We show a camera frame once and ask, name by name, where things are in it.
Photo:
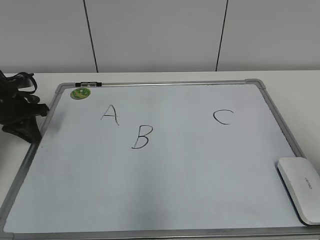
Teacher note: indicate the round green magnet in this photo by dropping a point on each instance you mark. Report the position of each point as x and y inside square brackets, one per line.
[80, 93]

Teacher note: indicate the grey framed whiteboard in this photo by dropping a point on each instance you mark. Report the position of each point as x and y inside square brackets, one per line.
[157, 161]

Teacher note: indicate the white whiteboard eraser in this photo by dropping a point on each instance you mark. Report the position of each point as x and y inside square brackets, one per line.
[303, 184]

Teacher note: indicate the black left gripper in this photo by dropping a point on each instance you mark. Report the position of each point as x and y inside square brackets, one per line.
[19, 106]

